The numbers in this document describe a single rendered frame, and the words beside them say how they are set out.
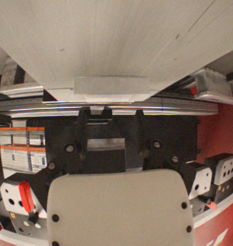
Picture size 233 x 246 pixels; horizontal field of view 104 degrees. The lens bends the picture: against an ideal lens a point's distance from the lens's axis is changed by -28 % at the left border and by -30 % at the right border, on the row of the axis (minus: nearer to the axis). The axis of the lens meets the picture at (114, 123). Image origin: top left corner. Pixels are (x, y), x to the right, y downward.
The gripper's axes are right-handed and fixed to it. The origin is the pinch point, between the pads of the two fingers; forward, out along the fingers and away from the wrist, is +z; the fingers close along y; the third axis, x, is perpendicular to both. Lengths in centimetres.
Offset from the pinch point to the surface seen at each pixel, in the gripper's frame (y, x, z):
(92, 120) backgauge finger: -4.5, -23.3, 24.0
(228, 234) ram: 66, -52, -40
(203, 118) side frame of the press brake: 80, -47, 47
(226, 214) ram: 49, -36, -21
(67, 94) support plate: -6.7, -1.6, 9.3
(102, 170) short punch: -1.3, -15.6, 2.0
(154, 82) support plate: 5.9, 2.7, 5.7
